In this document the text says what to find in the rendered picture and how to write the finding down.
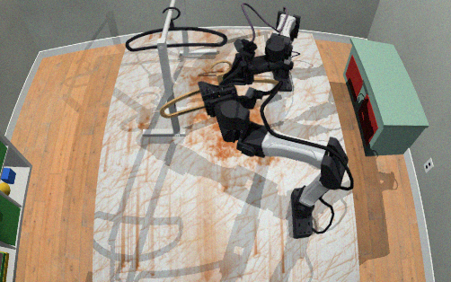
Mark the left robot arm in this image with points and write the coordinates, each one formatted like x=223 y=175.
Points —
x=255 y=140

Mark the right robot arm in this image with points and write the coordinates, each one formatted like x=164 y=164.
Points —
x=277 y=48

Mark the tan wooden coat hanger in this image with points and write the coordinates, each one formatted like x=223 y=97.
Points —
x=200 y=107

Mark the black clothes hanger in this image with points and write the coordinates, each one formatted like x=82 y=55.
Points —
x=172 y=28

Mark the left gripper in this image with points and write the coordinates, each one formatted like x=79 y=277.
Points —
x=211 y=95

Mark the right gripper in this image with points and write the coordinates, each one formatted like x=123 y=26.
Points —
x=239 y=75

